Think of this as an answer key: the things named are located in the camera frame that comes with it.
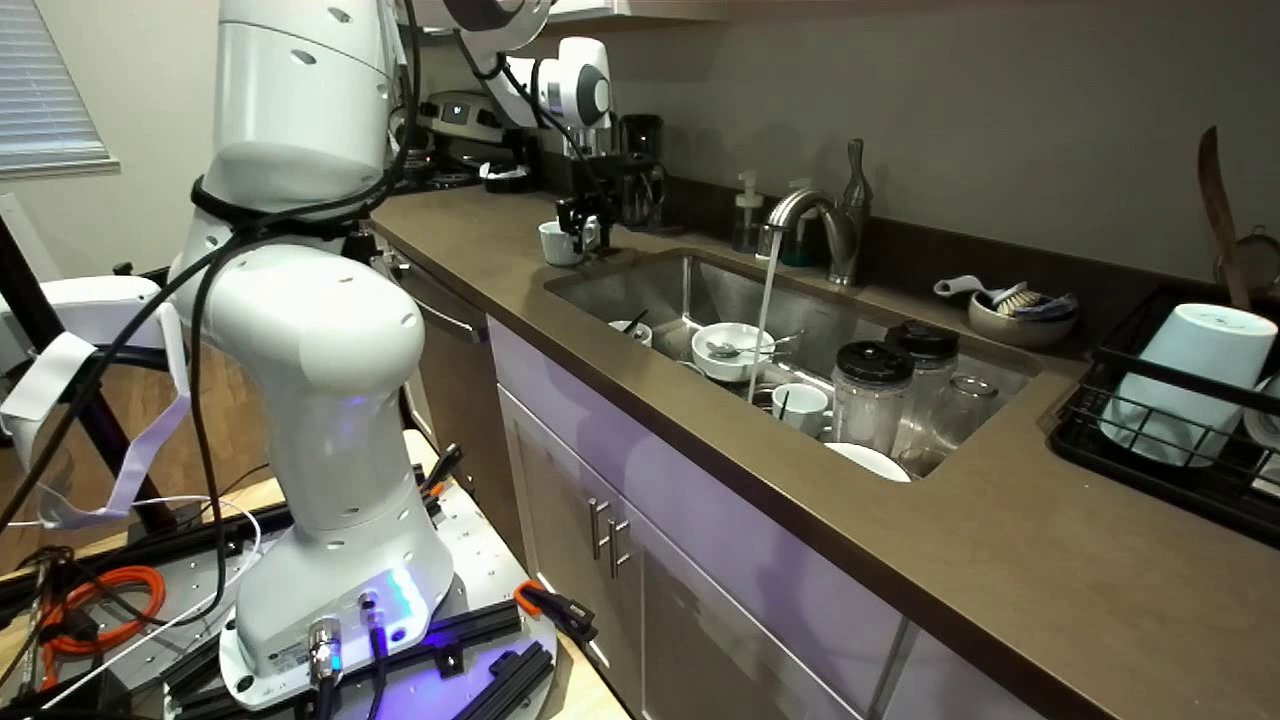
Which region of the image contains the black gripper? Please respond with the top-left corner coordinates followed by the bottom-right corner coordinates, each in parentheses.
top-left (551, 132), bottom-right (632, 262)

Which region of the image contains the stainless steel sink basin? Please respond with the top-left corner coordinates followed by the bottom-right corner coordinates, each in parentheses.
top-left (539, 245), bottom-right (1039, 488)

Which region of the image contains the black tumbler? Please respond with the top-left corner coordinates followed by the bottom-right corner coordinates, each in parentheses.
top-left (617, 113), bottom-right (669, 234)

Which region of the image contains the small black countertop device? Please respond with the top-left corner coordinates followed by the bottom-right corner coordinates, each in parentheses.
top-left (477, 156), bottom-right (545, 191)

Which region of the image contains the silver black kitchen appliance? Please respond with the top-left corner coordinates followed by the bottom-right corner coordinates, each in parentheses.
top-left (405, 88), bottom-right (545, 191)

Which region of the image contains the clear soap dispenser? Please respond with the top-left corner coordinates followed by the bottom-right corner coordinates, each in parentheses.
top-left (732, 172), bottom-right (773, 258)

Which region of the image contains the white bowl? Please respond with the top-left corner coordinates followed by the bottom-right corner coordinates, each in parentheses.
top-left (685, 316), bottom-right (780, 387)

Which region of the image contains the stainless dishwasher front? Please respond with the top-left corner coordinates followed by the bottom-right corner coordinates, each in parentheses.
top-left (367, 245), bottom-right (518, 554)

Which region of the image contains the brushed steel faucet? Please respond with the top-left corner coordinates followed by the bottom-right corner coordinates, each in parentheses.
top-left (757, 183), bottom-right (852, 291)

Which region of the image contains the dark glass bottle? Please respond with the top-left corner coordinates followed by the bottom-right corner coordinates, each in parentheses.
top-left (830, 136), bottom-right (881, 291)

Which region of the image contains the small white cup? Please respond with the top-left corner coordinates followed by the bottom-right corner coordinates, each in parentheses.
top-left (768, 379), bottom-right (838, 440)

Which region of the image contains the small black orange tool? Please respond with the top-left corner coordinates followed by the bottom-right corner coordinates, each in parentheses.
top-left (421, 440), bottom-right (468, 510)

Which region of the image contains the clear jar black lid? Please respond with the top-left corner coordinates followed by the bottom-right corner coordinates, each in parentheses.
top-left (830, 336), bottom-right (922, 458)
top-left (883, 316), bottom-right (967, 440)

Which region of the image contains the grey robot mounting table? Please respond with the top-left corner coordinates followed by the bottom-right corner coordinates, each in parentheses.
top-left (0, 423), bottom-right (632, 720)

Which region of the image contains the white plate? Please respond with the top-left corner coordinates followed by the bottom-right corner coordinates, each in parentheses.
top-left (820, 440), bottom-right (917, 488)

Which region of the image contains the white dish brush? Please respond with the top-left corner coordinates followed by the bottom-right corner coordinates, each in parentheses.
top-left (929, 271), bottom-right (998, 305)

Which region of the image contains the kitchen base cabinet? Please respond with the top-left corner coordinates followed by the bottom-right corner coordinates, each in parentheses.
top-left (483, 316), bottom-right (1056, 720)

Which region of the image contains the clear drinking glass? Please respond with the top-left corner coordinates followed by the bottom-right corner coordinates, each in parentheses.
top-left (932, 367), bottom-right (1008, 451)

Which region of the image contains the grey utensil bowl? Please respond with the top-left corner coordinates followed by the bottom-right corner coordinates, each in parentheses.
top-left (963, 281), bottom-right (1083, 354)

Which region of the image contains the white plastic housing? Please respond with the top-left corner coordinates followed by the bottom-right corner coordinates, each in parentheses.
top-left (0, 271), bottom-right (178, 358)

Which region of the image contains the black tripod stand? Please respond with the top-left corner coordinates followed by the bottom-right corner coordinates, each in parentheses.
top-left (0, 218), bottom-right (179, 539)

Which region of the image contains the white window blind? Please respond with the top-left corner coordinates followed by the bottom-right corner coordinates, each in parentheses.
top-left (0, 0), bottom-right (119, 179)

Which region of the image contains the black dish drying rack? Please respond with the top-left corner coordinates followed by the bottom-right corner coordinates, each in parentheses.
top-left (1096, 301), bottom-right (1280, 471)

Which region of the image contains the wooden spatula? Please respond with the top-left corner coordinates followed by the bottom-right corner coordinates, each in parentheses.
top-left (1191, 125), bottom-right (1248, 313)

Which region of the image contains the silver cabinet handle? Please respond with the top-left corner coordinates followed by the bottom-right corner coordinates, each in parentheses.
top-left (608, 511), bottom-right (642, 581)
top-left (583, 494), bottom-right (617, 565)

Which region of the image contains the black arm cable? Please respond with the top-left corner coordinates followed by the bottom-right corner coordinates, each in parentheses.
top-left (0, 0), bottom-right (632, 644)

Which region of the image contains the orange handled tool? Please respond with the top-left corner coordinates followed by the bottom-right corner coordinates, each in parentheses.
top-left (513, 577), bottom-right (606, 652)

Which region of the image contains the black aluminium rail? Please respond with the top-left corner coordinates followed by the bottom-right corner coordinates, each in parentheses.
top-left (338, 598), bottom-right (528, 673)
top-left (446, 639), bottom-right (561, 720)

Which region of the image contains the white flat strap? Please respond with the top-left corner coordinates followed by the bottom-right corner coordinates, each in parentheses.
top-left (0, 330), bottom-right (198, 528)

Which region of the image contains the orange cable loop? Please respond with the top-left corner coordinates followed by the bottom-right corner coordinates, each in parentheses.
top-left (37, 565), bottom-right (171, 692)

